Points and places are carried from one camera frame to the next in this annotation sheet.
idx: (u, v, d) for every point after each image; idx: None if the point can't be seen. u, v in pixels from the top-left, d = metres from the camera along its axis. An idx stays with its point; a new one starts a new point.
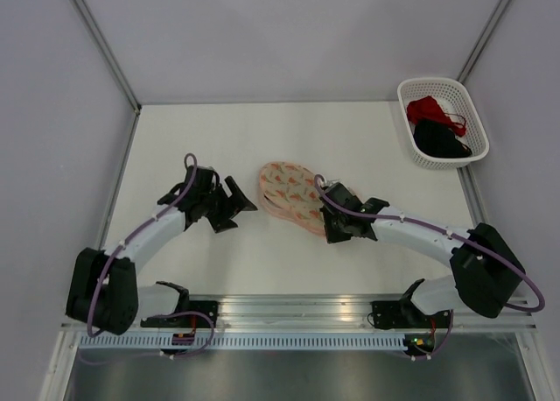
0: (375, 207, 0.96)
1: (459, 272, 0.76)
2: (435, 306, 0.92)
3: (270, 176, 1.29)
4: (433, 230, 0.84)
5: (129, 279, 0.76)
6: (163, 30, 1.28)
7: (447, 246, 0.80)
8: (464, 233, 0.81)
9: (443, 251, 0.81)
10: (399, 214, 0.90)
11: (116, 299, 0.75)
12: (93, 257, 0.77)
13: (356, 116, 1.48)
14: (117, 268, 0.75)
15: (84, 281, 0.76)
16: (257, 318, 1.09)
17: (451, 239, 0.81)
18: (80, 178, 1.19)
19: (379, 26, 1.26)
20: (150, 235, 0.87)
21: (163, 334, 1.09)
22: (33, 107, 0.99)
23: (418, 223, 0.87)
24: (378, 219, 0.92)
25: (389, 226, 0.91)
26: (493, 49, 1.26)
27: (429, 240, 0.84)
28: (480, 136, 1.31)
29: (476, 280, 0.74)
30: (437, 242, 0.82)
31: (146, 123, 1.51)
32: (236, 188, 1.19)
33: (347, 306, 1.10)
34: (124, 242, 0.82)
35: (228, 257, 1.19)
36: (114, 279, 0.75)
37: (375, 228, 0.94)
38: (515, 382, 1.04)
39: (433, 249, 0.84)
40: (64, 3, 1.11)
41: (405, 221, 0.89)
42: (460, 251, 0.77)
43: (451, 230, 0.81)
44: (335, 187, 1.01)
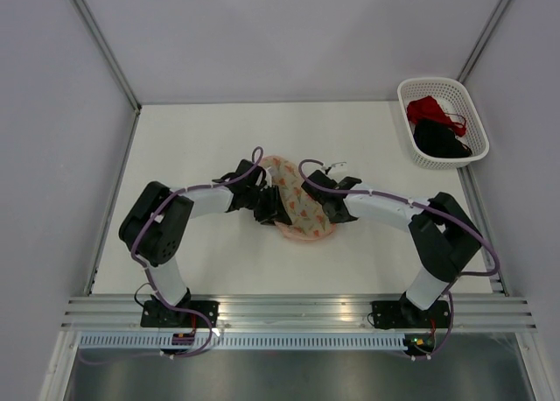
0: (349, 185, 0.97)
1: (417, 235, 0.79)
2: (426, 296, 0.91)
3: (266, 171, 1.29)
4: (396, 200, 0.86)
5: (184, 217, 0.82)
6: (164, 29, 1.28)
7: (408, 214, 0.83)
8: (424, 201, 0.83)
9: (404, 220, 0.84)
10: (368, 189, 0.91)
11: (168, 228, 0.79)
12: (158, 190, 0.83)
13: (356, 117, 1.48)
14: (177, 202, 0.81)
15: (144, 207, 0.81)
16: (257, 318, 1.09)
17: (412, 207, 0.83)
18: (80, 177, 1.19)
19: (380, 26, 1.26)
20: (210, 193, 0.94)
21: (163, 334, 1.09)
22: (32, 106, 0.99)
23: (384, 196, 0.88)
24: (349, 194, 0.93)
25: (360, 200, 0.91)
26: (493, 49, 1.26)
27: (393, 210, 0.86)
28: (480, 136, 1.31)
29: (431, 242, 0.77)
30: (399, 212, 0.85)
31: (146, 123, 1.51)
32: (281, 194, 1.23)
33: (347, 306, 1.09)
34: (188, 188, 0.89)
35: (229, 256, 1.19)
36: (173, 213, 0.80)
37: (349, 205, 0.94)
38: (516, 383, 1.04)
39: (396, 219, 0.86)
40: (64, 3, 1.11)
41: (374, 194, 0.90)
42: (418, 217, 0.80)
43: (412, 200, 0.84)
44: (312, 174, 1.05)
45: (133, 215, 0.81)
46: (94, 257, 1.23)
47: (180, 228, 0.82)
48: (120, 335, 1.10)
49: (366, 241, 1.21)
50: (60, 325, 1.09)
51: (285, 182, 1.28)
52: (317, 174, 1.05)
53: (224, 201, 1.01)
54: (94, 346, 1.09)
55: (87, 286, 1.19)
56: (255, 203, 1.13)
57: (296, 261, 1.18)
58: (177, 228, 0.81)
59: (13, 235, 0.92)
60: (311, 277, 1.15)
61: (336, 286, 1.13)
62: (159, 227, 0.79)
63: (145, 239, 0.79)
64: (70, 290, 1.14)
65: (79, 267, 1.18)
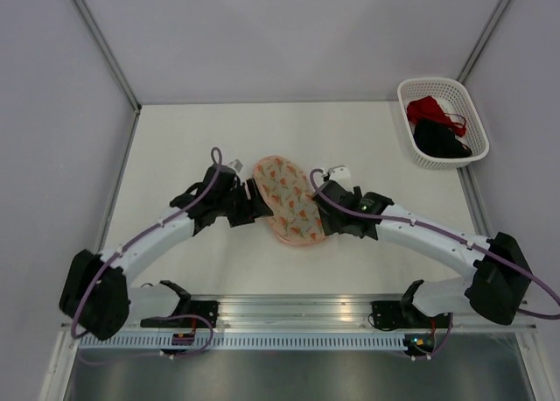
0: (375, 203, 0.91)
1: (482, 284, 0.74)
2: (435, 306, 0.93)
3: (267, 170, 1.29)
4: (451, 239, 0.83)
5: (121, 290, 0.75)
6: (164, 28, 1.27)
7: (467, 256, 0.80)
8: (483, 243, 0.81)
9: (461, 261, 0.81)
10: (409, 218, 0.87)
11: (104, 306, 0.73)
12: (87, 263, 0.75)
13: (356, 117, 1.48)
14: (109, 277, 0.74)
15: (76, 284, 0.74)
16: (258, 318, 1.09)
17: (471, 249, 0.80)
18: (80, 177, 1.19)
19: (380, 26, 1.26)
20: (152, 242, 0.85)
21: (162, 334, 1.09)
22: (32, 106, 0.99)
23: (430, 228, 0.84)
24: (383, 220, 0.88)
25: (398, 230, 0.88)
26: (493, 49, 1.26)
27: (444, 249, 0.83)
28: (480, 137, 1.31)
29: (495, 291, 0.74)
30: (455, 252, 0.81)
31: (146, 123, 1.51)
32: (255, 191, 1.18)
33: (347, 306, 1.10)
34: (122, 251, 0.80)
35: (229, 256, 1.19)
36: (106, 289, 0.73)
37: (381, 230, 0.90)
38: (516, 383, 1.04)
39: (447, 257, 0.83)
40: (64, 3, 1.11)
41: (415, 224, 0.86)
42: (483, 264, 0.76)
43: (471, 241, 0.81)
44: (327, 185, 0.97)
45: (66, 296, 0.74)
46: None
47: (120, 299, 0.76)
48: (120, 335, 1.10)
49: (366, 241, 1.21)
50: (59, 325, 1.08)
51: (286, 183, 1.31)
52: (332, 189, 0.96)
53: (185, 228, 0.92)
54: (94, 346, 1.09)
55: None
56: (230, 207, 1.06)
57: (296, 261, 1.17)
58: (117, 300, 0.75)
59: (12, 235, 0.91)
60: (312, 277, 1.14)
61: (336, 286, 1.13)
62: (96, 303, 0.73)
63: (84, 318, 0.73)
64: None
65: None
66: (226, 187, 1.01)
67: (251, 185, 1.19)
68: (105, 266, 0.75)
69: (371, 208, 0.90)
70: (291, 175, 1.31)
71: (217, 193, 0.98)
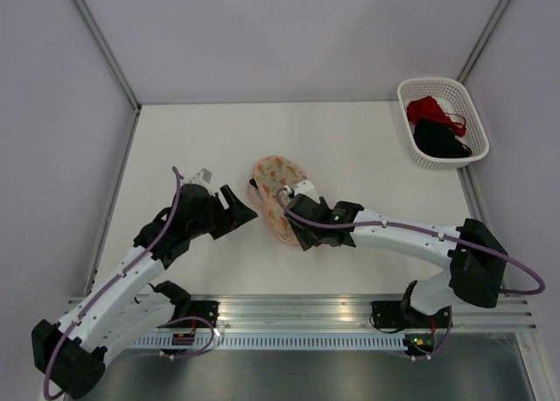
0: (348, 212, 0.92)
1: (461, 274, 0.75)
2: (430, 303, 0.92)
3: (267, 170, 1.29)
4: (423, 234, 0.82)
5: (83, 363, 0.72)
6: (163, 28, 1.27)
7: (440, 248, 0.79)
8: (454, 232, 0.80)
9: (437, 254, 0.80)
10: (381, 220, 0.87)
11: (66, 377, 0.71)
12: (44, 338, 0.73)
13: (356, 117, 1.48)
14: (67, 353, 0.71)
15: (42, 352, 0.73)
16: (257, 318, 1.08)
17: (443, 241, 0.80)
18: (80, 177, 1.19)
19: (380, 26, 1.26)
20: (114, 298, 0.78)
21: (162, 334, 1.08)
22: (32, 105, 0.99)
23: (403, 228, 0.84)
24: (358, 227, 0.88)
25: (372, 233, 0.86)
26: (493, 49, 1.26)
27: (419, 244, 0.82)
28: (480, 136, 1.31)
29: (476, 278, 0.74)
30: (429, 246, 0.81)
31: (146, 123, 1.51)
32: (232, 198, 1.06)
33: (347, 306, 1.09)
34: (79, 318, 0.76)
35: (228, 256, 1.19)
36: (67, 362, 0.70)
37: (356, 237, 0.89)
38: (516, 383, 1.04)
39: (423, 253, 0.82)
40: (64, 3, 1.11)
41: (388, 225, 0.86)
42: (456, 253, 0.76)
43: (441, 232, 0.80)
44: (299, 199, 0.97)
45: (38, 362, 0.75)
46: (94, 258, 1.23)
47: (88, 368, 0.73)
48: None
49: None
50: None
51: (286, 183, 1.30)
52: (304, 203, 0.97)
53: (155, 270, 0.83)
54: None
55: (87, 286, 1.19)
56: (206, 225, 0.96)
57: (295, 261, 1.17)
58: (85, 368, 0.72)
59: (12, 235, 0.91)
60: (311, 277, 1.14)
61: (336, 286, 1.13)
62: (59, 374, 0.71)
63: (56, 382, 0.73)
64: (70, 290, 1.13)
65: (79, 267, 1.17)
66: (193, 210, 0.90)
67: (226, 192, 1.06)
68: (61, 341, 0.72)
69: (343, 218, 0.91)
70: (292, 175, 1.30)
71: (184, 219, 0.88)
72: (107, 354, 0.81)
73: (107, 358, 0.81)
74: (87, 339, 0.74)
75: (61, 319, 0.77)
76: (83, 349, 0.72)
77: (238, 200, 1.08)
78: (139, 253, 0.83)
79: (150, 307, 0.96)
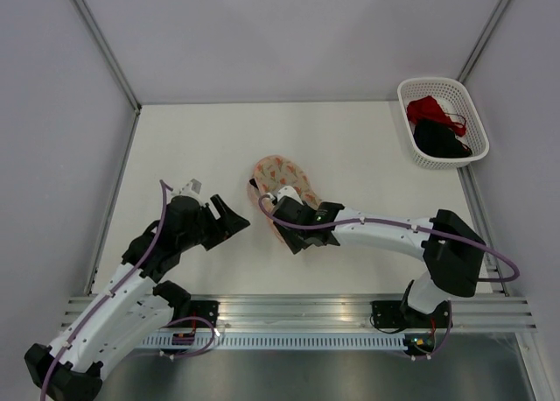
0: (331, 212, 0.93)
1: (434, 263, 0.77)
2: (428, 300, 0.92)
3: (267, 170, 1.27)
4: (397, 227, 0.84)
5: (76, 383, 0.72)
6: (163, 28, 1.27)
7: (415, 240, 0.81)
8: (427, 224, 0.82)
9: (412, 246, 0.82)
10: (360, 216, 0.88)
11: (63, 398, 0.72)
12: (35, 362, 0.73)
13: (356, 117, 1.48)
14: (60, 376, 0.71)
15: (37, 376, 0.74)
16: (257, 318, 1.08)
17: (416, 232, 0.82)
18: (80, 177, 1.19)
19: (380, 26, 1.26)
20: (102, 320, 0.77)
21: (162, 334, 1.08)
22: (33, 106, 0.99)
23: (381, 222, 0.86)
24: (338, 226, 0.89)
25: (351, 230, 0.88)
26: (493, 49, 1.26)
27: (395, 238, 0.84)
28: (480, 136, 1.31)
29: (449, 268, 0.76)
30: (404, 239, 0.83)
31: (146, 123, 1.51)
32: (224, 208, 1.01)
33: (346, 306, 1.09)
34: (69, 341, 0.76)
35: (227, 256, 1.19)
36: (60, 387, 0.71)
37: (338, 235, 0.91)
38: (515, 383, 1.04)
39: (400, 246, 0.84)
40: (64, 3, 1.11)
41: (366, 221, 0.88)
42: (429, 244, 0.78)
43: (415, 224, 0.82)
44: (283, 202, 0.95)
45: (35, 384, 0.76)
46: (94, 258, 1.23)
47: (84, 384, 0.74)
48: None
49: None
50: (60, 325, 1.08)
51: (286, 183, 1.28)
52: (290, 206, 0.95)
53: (145, 287, 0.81)
54: None
55: (87, 286, 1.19)
56: (198, 236, 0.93)
57: (296, 261, 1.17)
58: (79, 389, 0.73)
59: (12, 234, 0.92)
60: (311, 277, 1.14)
61: (336, 286, 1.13)
62: (57, 396, 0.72)
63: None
64: (70, 290, 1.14)
65: (79, 267, 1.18)
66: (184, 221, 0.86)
67: (217, 201, 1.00)
68: (52, 367, 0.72)
69: (325, 218, 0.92)
70: (292, 175, 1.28)
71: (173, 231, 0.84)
72: (101, 369, 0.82)
73: (101, 373, 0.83)
74: (78, 362, 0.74)
75: (52, 342, 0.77)
76: (74, 373, 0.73)
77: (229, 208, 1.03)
78: (128, 271, 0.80)
79: (147, 314, 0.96)
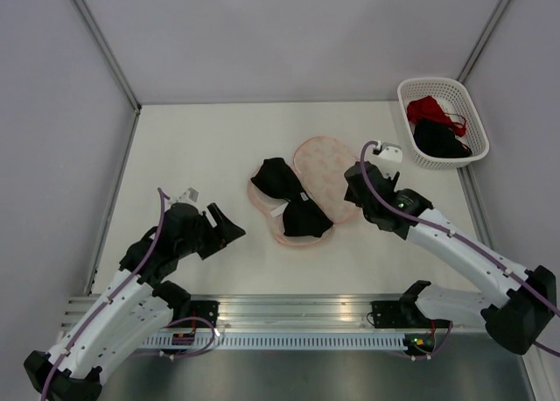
0: (416, 203, 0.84)
1: (511, 316, 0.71)
2: (439, 312, 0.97)
3: (311, 155, 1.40)
4: (488, 262, 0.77)
5: (75, 389, 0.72)
6: (163, 28, 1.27)
7: (502, 284, 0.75)
8: (520, 273, 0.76)
9: (493, 287, 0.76)
10: (449, 228, 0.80)
11: None
12: (35, 370, 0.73)
13: (356, 117, 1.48)
14: (60, 382, 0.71)
15: (37, 383, 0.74)
16: (257, 318, 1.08)
17: (507, 277, 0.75)
18: (80, 177, 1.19)
19: (381, 26, 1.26)
20: (101, 325, 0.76)
21: (162, 335, 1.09)
22: (32, 105, 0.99)
23: (472, 246, 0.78)
24: (420, 222, 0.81)
25: (434, 238, 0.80)
26: (493, 48, 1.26)
27: (480, 270, 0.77)
28: (480, 136, 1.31)
29: (520, 325, 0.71)
30: (489, 276, 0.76)
31: (146, 123, 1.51)
32: (220, 218, 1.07)
33: (347, 306, 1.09)
34: (67, 348, 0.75)
35: (227, 256, 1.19)
36: (59, 395, 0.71)
37: (412, 231, 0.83)
38: (516, 383, 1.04)
39: (478, 277, 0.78)
40: (64, 3, 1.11)
41: (454, 237, 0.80)
42: (516, 297, 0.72)
43: (509, 269, 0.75)
44: (368, 170, 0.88)
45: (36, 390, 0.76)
46: (94, 257, 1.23)
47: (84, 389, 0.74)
48: None
49: (367, 242, 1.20)
50: (60, 325, 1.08)
51: (321, 171, 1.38)
52: (376, 181, 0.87)
53: (143, 292, 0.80)
54: None
55: (87, 286, 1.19)
56: (196, 243, 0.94)
57: (295, 261, 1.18)
58: (78, 394, 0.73)
59: (12, 235, 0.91)
60: (311, 277, 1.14)
61: (336, 286, 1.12)
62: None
63: None
64: (70, 289, 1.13)
65: (79, 267, 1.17)
66: (184, 228, 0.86)
67: (213, 209, 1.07)
68: (52, 373, 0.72)
69: (407, 207, 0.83)
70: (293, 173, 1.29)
71: (174, 239, 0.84)
72: (101, 373, 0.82)
73: (101, 376, 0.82)
74: (76, 369, 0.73)
75: (52, 348, 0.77)
76: (73, 380, 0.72)
77: (226, 217, 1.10)
78: (126, 277, 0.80)
79: (147, 316, 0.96)
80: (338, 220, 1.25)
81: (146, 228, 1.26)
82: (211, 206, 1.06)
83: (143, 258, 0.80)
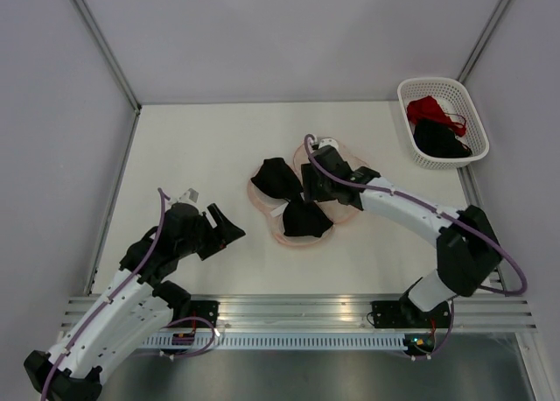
0: (366, 176, 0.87)
1: (444, 250, 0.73)
2: (430, 295, 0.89)
3: None
4: (422, 207, 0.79)
5: (74, 390, 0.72)
6: (163, 29, 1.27)
7: (435, 225, 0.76)
8: (452, 213, 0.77)
9: (430, 230, 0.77)
10: (390, 187, 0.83)
11: None
12: (35, 370, 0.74)
13: (356, 117, 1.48)
14: (60, 383, 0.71)
15: (37, 383, 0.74)
16: (256, 318, 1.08)
17: (439, 218, 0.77)
18: (80, 177, 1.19)
19: (380, 26, 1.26)
20: (101, 326, 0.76)
21: (162, 335, 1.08)
22: (32, 106, 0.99)
23: (409, 198, 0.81)
24: (367, 189, 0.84)
25: (379, 199, 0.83)
26: (493, 48, 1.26)
27: (417, 217, 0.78)
28: (480, 136, 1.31)
29: (456, 258, 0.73)
30: (425, 221, 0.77)
31: (146, 123, 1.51)
32: (220, 217, 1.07)
33: (347, 306, 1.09)
34: (67, 348, 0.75)
35: (227, 256, 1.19)
36: (59, 395, 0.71)
37: (364, 199, 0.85)
38: (515, 383, 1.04)
39: (418, 227, 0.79)
40: (64, 4, 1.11)
41: (395, 193, 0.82)
42: (448, 231, 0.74)
43: (440, 209, 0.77)
44: (325, 151, 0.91)
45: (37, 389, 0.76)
46: (94, 258, 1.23)
47: (85, 389, 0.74)
48: None
49: (367, 242, 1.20)
50: (60, 325, 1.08)
51: None
52: (328, 159, 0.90)
53: (143, 291, 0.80)
54: None
55: (87, 286, 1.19)
56: (196, 242, 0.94)
57: (296, 260, 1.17)
58: (78, 394, 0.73)
59: (12, 235, 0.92)
60: (311, 275, 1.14)
61: (335, 286, 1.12)
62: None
63: None
64: (70, 289, 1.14)
65: (79, 268, 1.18)
66: (183, 228, 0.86)
67: (213, 210, 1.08)
68: (52, 373, 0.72)
69: (359, 179, 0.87)
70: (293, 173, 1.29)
71: (173, 238, 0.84)
72: (101, 373, 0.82)
73: (101, 376, 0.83)
74: (75, 369, 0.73)
75: (52, 348, 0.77)
76: (73, 379, 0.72)
77: (226, 218, 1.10)
78: (125, 277, 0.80)
79: (148, 315, 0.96)
80: (338, 220, 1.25)
81: (146, 228, 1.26)
82: (211, 206, 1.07)
83: (143, 259, 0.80)
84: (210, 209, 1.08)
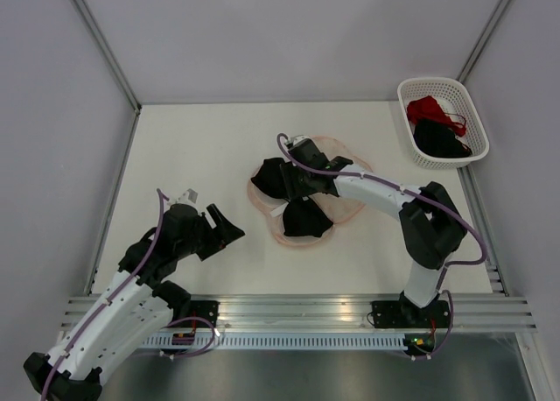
0: (339, 164, 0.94)
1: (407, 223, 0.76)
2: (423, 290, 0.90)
3: None
4: (388, 186, 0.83)
5: (74, 390, 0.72)
6: (163, 29, 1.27)
7: (398, 201, 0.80)
8: (416, 189, 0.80)
9: (395, 207, 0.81)
10: (360, 172, 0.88)
11: None
12: (34, 372, 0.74)
13: (355, 117, 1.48)
14: (59, 383, 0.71)
15: (36, 384, 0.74)
16: (256, 318, 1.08)
17: (402, 194, 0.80)
18: (80, 177, 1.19)
19: (380, 26, 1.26)
20: (100, 327, 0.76)
21: (162, 335, 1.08)
22: (32, 105, 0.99)
23: (374, 179, 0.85)
24: (340, 176, 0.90)
25: (350, 182, 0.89)
26: (493, 48, 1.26)
27: (383, 195, 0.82)
28: (480, 136, 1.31)
29: (418, 231, 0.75)
30: (390, 199, 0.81)
31: (146, 123, 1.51)
32: (218, 216, 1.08)
33: (347, 306, 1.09)
34: (66, 350, 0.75)
35: (227, 256, 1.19)
36: (59, 397, 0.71)
37: (339, 185, 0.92)
38: (516, 383, 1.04)
39: (386, 205, 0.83)
40: (64, 4, 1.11)
41: (365, 177, 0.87)
42: (409, 206, 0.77)
43: (403, 186, 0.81)
44: (304, 144, 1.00)
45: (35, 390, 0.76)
46: (94, 258, 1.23)
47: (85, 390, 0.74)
48: None
49: (366, 242, 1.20)
50: (60, 325, 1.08)
51: None
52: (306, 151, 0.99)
53: (143, 292, 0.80)
54: None
55: (87, 286, 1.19)
56: (195, 244, 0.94)
57: (295, 260, 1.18)
58: (78, 396, 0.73)
59: (12, 235, 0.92)
60: (311, 275, 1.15)
61: (335, 286, 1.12)
62: None
63: None
64: (70, 289, 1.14)
65: (79, 268, 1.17)
66: (181, 229, 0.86)
67: (213, 209, 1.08)
68: (51, 375, 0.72)
69: (332, 168, 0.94)
70: None
71: (172, 239, 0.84)
72: (101, 374, 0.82)
73: (101, 377, 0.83)
74: (74, 371, 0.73)
75: (52, 350, 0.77)
76: (73, 381, 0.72)
77: (225, 219, 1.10)
78: (124, 279, 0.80)
79: (147, 316, 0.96)
80: (338, 220, 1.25)
81: (146, 228, 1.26)
82: (208, 206, 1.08)
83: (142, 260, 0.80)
84: (208, 210, 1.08)
